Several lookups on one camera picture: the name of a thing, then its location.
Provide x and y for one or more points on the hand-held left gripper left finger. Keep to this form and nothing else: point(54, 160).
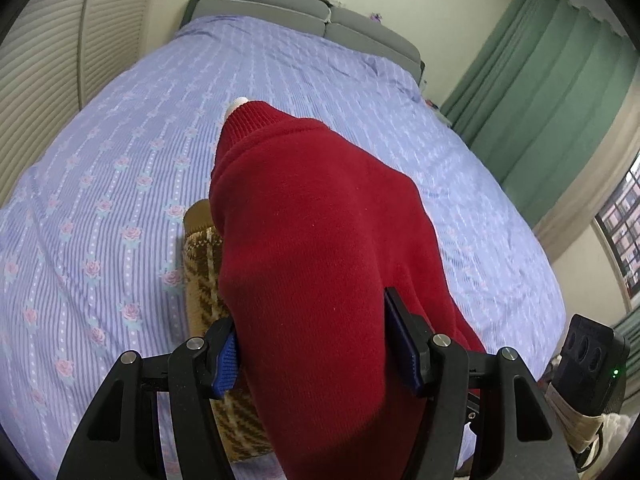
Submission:
point(227, 360)

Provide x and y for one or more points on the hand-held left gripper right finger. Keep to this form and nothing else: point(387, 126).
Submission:
point(404, 345)

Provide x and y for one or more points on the red sweater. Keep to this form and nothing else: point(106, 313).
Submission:
point(325, 235)

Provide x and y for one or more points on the person's right forearm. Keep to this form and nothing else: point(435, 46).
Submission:
point(575, 420)

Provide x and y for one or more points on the green curtain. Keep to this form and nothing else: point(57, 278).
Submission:
point(540, 110)
point(629, 327)

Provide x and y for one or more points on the brown patterned knit sweater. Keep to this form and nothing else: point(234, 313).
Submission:
point(202, 270)

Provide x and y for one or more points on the window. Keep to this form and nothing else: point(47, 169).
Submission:
point(622, 230)

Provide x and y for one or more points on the purple floral bed sheet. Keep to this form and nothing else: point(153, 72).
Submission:
point(125, 160)

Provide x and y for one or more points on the white bedside table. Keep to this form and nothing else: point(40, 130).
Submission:
point(440, 110)

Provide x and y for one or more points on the grey padded headboard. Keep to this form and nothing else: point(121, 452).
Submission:
point(350, 30)

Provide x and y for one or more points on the small purple ornament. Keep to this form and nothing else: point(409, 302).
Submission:
point(376, 17)

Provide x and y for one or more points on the white louvred closet door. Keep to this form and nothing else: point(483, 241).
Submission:
point(50, 60)

